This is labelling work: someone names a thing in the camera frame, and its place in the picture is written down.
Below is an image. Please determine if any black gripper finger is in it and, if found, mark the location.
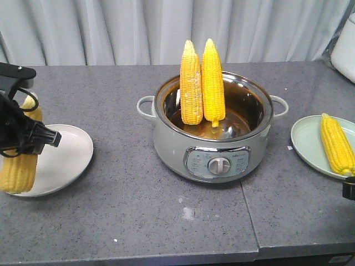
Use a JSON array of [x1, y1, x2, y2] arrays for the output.
[[342, 177, 355, 200]]

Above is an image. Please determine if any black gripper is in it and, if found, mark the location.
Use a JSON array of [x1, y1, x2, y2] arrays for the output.
[[1, 94, 62, 158]]

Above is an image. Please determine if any cream white plate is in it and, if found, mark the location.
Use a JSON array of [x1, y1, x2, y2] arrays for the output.
[[16, 124, 94, 197]]

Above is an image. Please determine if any corn cob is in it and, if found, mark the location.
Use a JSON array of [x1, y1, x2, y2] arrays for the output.
[[180, 40, 203, 125], [320, 113, 354, 177], [1, 96, 43, 194], [201, 38, 226, 128]]

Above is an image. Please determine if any light green plate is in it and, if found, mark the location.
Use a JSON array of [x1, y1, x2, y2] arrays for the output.
[[291, 115, 347, 181]]

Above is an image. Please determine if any grey curtain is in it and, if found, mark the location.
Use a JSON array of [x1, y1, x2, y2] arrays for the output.
[[1, 1, 354, 66]]

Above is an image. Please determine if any pale green electric pot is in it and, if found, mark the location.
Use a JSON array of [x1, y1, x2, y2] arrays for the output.
[[136, 71, 289, 183]]

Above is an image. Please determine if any white rice cooker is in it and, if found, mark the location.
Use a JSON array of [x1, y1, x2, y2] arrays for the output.
[[331, 13, 355, 83]]

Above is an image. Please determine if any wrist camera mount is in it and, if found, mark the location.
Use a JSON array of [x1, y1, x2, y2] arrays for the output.
[[0, 62, 37, 99]]

